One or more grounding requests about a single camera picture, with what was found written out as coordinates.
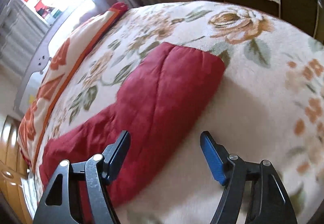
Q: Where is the orange floral folded blanket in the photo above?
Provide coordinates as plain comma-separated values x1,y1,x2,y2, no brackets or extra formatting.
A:
18,2,128,171

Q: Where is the grey bed guard rail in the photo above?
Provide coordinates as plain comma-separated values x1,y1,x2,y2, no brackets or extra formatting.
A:
13,8,75,118

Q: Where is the white radiator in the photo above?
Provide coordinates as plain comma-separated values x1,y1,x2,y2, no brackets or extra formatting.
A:
1,0,49,76

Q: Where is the red quilted jacket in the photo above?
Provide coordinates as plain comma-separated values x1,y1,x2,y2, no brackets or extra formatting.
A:
39,43,226,206

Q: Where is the wooden headboard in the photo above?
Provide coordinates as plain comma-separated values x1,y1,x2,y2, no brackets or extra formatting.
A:
1,116,32,223

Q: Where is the floral cream bed blanket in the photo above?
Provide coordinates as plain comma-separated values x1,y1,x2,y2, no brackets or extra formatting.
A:
35,1,323,223

